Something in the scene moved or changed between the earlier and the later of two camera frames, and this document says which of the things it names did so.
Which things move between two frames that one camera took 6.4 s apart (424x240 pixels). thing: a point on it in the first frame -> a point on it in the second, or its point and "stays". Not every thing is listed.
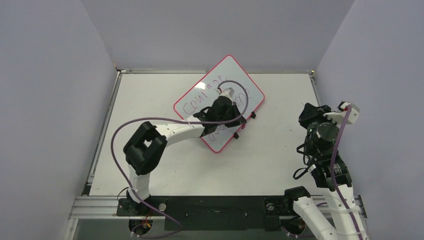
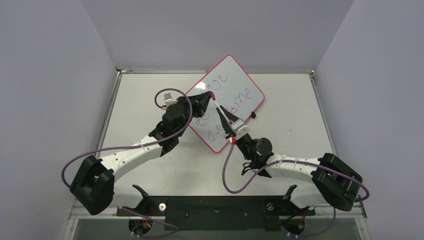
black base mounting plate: [212, 212] stays
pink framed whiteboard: [229, 69] stays
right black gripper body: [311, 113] -> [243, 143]
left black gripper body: [232, 114] -> [185, 104]
